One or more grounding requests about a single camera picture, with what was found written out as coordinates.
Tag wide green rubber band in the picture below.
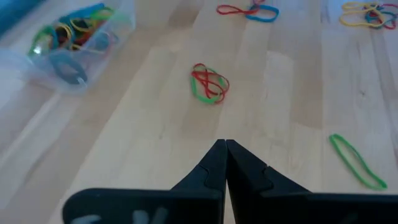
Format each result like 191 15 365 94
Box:
328 133 388 191

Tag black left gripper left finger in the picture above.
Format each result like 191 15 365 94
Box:
62 139 227 224

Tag clear plastic bin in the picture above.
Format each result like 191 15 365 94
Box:
0 0 136 96

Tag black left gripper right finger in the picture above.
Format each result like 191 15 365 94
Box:
226 139 398 224

